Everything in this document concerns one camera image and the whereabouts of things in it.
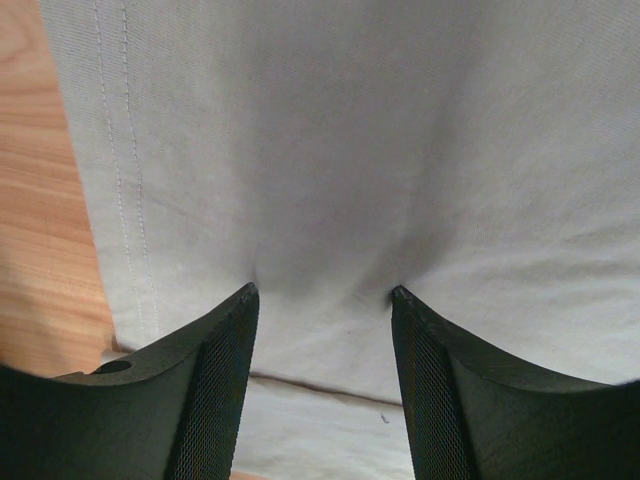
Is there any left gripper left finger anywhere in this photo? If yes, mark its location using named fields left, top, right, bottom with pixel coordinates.
left=1, top=284, right=259, bottom=479

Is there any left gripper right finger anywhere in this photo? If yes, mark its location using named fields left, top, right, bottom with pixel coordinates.
left=391, top=286, right=639, bottom=479

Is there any beige t shirt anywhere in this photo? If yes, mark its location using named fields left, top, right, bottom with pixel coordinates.
left=40, top=1, right=639, bottom=479

